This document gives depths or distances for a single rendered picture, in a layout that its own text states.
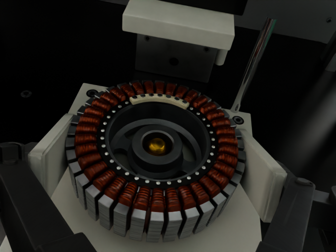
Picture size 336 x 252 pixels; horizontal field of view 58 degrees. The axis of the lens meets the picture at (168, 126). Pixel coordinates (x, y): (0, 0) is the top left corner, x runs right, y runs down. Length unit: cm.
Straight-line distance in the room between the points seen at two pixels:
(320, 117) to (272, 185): 17
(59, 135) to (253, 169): 11
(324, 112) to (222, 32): 19
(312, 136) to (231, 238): 14
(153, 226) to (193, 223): 2
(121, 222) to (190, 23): 11
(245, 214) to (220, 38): 11
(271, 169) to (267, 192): 1
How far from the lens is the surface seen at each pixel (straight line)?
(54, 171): 17
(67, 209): 20
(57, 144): 17
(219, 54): 30
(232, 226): 21
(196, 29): 17
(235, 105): 26
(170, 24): 17
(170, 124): 22
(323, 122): 33
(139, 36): 29
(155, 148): 19
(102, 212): 17
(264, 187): 17
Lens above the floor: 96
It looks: 47 degrees down
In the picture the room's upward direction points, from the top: 11 degrees clockwise
